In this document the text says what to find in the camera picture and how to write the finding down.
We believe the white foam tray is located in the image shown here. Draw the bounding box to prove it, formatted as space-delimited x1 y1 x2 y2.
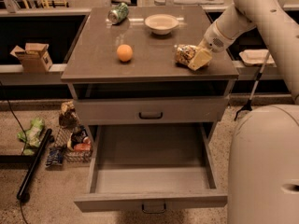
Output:
239 49 275 66

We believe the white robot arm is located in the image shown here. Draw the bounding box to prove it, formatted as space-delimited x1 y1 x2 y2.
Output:
189 0 299 224

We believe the wire basket with snacks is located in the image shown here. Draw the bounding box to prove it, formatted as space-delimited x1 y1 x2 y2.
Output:
54 125 93 163

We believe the green chip bag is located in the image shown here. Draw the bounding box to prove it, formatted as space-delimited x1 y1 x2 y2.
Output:
17 117 45 156

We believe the closed grey upper drawer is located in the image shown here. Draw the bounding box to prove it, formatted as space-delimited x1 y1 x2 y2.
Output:
74 97 228 125

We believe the open grey lower drawer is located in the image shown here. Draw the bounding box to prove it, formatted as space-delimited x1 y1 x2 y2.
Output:
75 123 227 214

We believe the grey drawer cabinet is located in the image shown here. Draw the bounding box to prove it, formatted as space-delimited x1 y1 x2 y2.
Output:
61 5 240 133

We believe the white ceramic bowl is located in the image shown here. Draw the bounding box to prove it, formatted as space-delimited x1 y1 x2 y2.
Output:
144 14 178 35

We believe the orange patterned soda can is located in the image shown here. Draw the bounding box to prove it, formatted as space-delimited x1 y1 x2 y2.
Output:
175 44 198 65

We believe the black floor bar left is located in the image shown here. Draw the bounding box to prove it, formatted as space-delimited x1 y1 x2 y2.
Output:
17 129 52 203

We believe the orange ball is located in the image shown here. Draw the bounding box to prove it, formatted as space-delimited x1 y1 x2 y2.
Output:
117 44 133 63

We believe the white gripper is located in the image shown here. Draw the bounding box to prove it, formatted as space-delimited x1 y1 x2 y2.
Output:
188 22 231 71

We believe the brown snack bag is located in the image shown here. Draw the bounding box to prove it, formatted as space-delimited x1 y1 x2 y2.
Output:
59 101 78 128

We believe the black cable left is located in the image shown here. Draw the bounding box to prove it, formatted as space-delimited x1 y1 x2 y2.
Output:
0 81 30 224

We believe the blue snack packet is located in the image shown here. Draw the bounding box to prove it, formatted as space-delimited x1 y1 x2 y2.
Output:
46 147 64 167

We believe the open cardboard box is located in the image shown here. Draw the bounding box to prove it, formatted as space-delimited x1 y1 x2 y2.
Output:
10 43 52 73

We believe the green soda can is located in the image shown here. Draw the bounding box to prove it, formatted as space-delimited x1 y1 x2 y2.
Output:
107 3 129 24

